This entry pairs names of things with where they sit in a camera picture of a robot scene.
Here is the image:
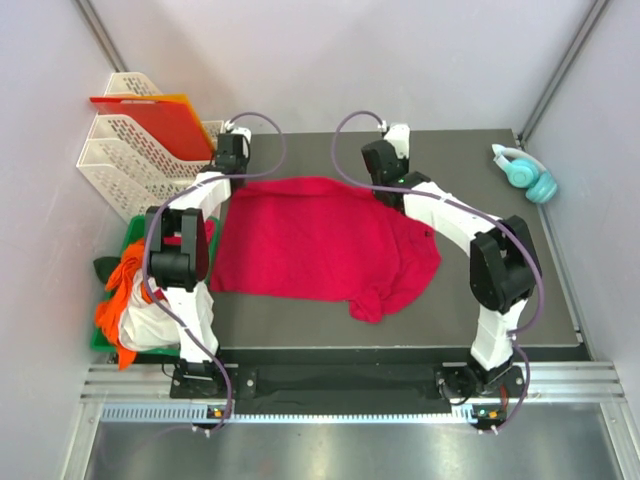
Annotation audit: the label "white t-shirt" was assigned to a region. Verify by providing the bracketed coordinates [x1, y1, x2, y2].
[118, 272, 219, 353]

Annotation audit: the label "slotted cable duct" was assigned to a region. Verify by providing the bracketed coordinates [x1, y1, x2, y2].
[101, 403, 498, 425]

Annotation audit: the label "orange t-shirt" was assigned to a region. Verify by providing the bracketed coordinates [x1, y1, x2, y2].
[94, 239, 144, 370]

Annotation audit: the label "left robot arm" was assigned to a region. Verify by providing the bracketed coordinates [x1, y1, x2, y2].
[143, 125, 251, 398]

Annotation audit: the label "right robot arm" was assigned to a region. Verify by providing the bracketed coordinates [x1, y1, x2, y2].
[361, 140, 541, 396]

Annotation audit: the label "teal white headphones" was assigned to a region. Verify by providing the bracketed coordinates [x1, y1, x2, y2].
[491, 143, 558, 204]

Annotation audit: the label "red t-shirt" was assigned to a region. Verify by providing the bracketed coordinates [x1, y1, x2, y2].
[163, 217, 219, 261]
[210, 177, 441, 323]

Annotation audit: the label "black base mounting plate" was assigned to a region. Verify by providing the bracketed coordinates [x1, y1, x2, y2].
[169, 347, 525, 414]

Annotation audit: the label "dark green cloth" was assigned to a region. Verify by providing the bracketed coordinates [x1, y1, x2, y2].
[93, 256, 120, 285]

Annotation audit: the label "red t-shirt in bin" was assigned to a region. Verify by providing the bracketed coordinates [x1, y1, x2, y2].
[163, 217, 219, 261]

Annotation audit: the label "red orange folder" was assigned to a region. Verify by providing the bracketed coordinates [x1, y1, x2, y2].
[89, 94, 214, 161]

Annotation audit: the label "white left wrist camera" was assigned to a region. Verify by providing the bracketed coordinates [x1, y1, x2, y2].
[221, 120, 252, 145]

